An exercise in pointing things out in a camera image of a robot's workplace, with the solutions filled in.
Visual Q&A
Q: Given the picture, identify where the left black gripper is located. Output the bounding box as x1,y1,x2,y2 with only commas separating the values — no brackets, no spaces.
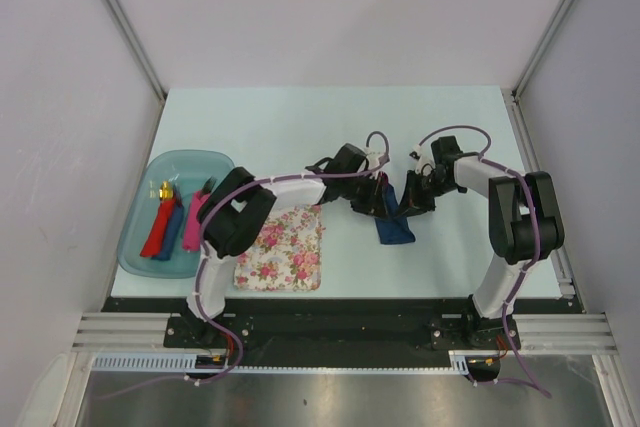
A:
339,172,388,220

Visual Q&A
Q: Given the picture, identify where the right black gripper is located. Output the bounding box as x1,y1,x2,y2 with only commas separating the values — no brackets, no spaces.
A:
394,169,458,220

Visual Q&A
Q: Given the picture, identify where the dark blue paper napkin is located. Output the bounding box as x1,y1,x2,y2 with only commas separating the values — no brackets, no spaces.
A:
375,184,416,246

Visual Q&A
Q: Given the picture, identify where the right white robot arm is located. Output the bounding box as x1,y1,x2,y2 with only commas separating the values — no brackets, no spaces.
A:
398,136,565,348

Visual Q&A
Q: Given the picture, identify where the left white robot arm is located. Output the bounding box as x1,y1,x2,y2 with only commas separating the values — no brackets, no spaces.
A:
185,143,390,347

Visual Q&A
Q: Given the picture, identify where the black utensil in pink roll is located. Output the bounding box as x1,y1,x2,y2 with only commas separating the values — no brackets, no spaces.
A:
200,177,216,195

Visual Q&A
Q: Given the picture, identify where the pink napkin roll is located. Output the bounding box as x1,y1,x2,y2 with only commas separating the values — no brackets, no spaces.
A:
182,190,210,252

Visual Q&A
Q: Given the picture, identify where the blue napkin roll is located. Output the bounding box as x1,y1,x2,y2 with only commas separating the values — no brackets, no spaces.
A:
151,198,185,261

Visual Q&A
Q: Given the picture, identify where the gold utensil in roll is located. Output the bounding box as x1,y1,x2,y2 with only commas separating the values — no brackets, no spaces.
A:
158,180,179,203

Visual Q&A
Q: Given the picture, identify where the teal plastic tray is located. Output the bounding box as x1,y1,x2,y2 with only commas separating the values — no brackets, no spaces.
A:
118,150,234,279

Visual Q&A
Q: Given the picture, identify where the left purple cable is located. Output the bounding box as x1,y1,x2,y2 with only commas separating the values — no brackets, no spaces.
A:
97,130,392,401

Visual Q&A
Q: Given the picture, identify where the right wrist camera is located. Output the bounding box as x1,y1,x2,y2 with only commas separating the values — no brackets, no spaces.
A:
410,144,435,176

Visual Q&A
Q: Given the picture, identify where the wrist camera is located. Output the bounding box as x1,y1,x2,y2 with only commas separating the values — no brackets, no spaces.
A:
364,147,389,171
410,144,435,176

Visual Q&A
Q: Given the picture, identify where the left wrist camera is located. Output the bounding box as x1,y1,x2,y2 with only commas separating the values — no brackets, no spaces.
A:
364,147,389,171

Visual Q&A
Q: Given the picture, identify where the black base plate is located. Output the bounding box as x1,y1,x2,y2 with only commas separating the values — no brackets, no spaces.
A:
102,298,584,371

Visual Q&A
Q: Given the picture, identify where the white cable duct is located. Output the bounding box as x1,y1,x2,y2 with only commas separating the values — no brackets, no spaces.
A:
92,352,469,376

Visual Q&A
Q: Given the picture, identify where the aluminium frame rail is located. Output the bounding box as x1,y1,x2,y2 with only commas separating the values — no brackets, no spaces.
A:
72,312,618,355

